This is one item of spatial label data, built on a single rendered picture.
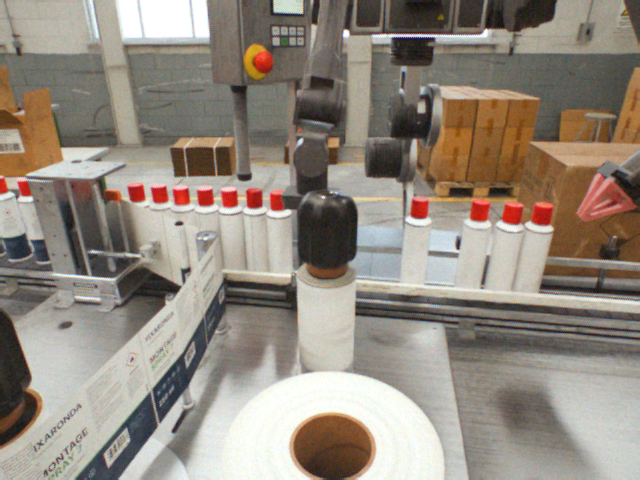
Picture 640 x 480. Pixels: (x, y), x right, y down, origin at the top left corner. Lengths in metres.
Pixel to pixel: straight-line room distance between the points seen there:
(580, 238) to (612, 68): 6.26
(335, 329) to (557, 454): 0.36
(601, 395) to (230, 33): 0.88
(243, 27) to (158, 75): 5.84
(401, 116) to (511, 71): 5.36
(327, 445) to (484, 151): 4.03
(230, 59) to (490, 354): 0.73
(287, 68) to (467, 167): 3.57
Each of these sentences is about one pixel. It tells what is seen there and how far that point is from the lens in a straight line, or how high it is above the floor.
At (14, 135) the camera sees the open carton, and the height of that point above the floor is 0.97.
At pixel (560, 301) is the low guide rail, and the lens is 0.97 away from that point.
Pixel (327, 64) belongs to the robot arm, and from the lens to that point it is 0.78.
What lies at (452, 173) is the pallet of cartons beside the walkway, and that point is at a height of 0.23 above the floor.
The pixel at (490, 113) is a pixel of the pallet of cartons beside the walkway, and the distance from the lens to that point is 4.34.
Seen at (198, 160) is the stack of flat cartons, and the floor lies 0.18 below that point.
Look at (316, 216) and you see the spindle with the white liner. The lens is 0.55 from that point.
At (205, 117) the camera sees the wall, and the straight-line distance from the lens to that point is 6.57.
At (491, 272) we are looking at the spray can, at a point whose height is 0.95.
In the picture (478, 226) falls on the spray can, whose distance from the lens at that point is 0.89.
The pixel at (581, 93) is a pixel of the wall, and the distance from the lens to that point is 7.22.
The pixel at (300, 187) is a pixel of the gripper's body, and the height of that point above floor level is 1.12.
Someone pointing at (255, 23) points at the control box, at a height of 1.39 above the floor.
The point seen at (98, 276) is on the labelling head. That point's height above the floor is 0.94.
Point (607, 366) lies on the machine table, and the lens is 0.97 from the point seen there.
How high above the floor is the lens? 1.36
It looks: 25 degrees down
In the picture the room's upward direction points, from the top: straight up
